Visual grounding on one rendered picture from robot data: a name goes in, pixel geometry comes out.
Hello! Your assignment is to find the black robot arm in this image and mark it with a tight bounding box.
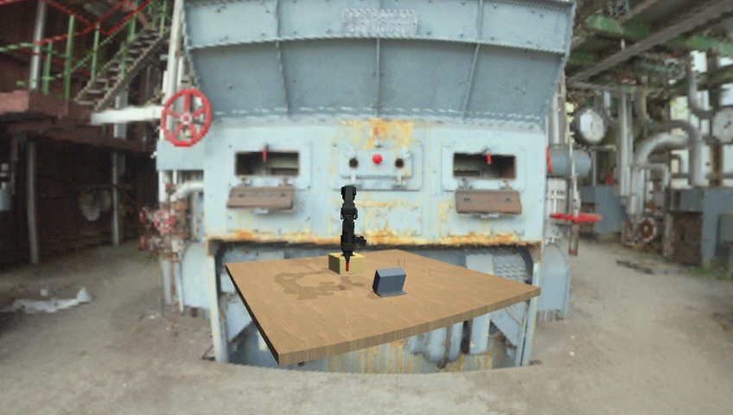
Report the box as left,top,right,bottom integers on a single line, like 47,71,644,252
341,185,367,246

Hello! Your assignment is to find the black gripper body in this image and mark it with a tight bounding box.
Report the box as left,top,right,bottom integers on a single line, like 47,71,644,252
341,231,354,251

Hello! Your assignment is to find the grey sloped panel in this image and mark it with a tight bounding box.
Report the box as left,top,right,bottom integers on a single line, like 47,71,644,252
373,267,407,297

